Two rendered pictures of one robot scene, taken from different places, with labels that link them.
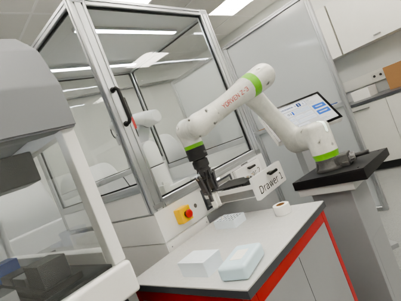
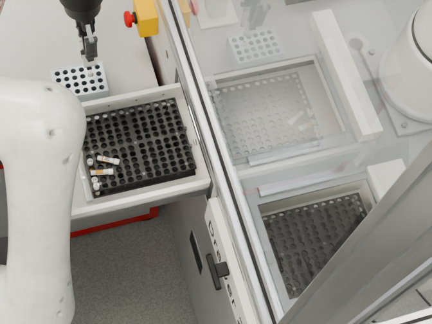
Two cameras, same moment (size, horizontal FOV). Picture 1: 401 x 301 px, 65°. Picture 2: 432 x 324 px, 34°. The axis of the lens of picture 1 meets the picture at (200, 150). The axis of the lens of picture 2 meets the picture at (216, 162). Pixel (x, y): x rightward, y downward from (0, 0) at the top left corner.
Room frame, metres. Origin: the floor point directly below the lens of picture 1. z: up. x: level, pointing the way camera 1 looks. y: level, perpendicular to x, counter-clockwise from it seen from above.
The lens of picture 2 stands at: (2.05, -0.66, 2.26)
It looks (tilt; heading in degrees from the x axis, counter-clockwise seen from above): 65 degrees down; 109
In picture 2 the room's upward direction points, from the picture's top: 13 degrees clockwise
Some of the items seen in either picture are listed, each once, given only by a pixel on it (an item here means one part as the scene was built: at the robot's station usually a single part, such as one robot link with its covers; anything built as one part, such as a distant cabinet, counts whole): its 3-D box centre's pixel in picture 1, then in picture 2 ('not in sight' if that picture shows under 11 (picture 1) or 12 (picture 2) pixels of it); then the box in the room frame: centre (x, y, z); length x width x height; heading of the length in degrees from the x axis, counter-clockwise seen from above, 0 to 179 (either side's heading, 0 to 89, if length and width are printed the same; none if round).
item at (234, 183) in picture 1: (237, 187); (135, 149); (1.67, -0.11, 0.87); 0.22 x 0.18 x 0.06; 48
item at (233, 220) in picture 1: (230, 221); (80, 83); (1.44, -0.01, 0.78); 0.12 x 0.08 x 0.04; 46
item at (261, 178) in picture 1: (268, 179); not in sight; (1.53, -0.26, 0.87); 0.29 x 0.02 x 0.11; 138
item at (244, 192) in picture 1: (236, 188); (139, 149); (1.67, -0.11, 0.86); 0.40 x 0.26 x 0.06; 48
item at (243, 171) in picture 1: (249, 172); (230, 271); (1.98, -0.23, 0.87); 0.29 x 0.02 x 0.11; 138
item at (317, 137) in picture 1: (318, 140); not in sight; (1.59, -0.58, 0.96); 0.16 x 0.13 x 0.19; 25
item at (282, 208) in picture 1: (281, 208); not in sight; (1.31, -0.23, 0.78); 0.07 x 0.07 x 0.04
